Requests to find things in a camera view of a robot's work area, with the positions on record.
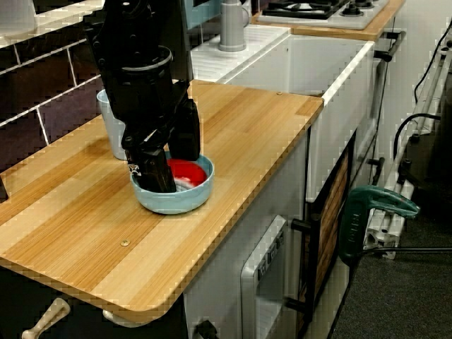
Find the black equipment case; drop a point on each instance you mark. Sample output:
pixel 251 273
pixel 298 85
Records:
pixel 431 169

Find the cream shelf board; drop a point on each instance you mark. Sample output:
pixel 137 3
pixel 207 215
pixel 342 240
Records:
pixel 63 17

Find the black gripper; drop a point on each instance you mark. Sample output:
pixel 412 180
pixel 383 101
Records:
pixel 144 106

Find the toy stove top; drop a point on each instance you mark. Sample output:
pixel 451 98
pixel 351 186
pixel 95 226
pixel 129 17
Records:
pixel 300 10

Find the dark hutch frame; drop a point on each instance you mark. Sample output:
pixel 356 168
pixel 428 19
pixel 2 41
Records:
pixel 183 67

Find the silver aluminium rail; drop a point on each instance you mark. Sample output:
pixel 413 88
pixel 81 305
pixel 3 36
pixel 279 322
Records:
pixel 388 219

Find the grey toy faucet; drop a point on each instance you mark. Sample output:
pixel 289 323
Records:
pixel 231 31

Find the pale blue plastic cup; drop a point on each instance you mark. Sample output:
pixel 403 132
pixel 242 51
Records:
pixel 109 123

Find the black framed oven door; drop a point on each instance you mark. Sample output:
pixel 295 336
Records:
pixel 332 212

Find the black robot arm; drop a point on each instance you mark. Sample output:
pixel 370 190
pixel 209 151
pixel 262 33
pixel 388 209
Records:
pixel 130 31

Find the light blue bowl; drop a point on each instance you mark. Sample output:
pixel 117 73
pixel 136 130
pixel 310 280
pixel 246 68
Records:
pixel 176 203

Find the plain white plastic jar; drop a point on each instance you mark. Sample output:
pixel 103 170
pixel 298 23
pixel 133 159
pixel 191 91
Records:
pixel 17 14

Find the red and white toy sushi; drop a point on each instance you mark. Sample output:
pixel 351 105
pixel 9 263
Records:
pixel 189 173

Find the purple tile backsplash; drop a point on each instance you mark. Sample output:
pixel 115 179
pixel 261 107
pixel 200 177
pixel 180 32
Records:
pixel 53 88

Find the white toy sink unit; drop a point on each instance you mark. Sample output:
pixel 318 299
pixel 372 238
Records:
pixel 335 141

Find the white toy kitchen cabinet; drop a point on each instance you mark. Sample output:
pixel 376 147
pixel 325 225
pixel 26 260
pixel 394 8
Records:
pixel 226 268

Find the teal plastic bin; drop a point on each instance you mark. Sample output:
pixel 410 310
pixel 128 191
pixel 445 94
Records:
pixel 208 14

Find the grey toy dishwasher door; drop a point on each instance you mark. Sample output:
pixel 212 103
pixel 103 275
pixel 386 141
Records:
pixel 249 282

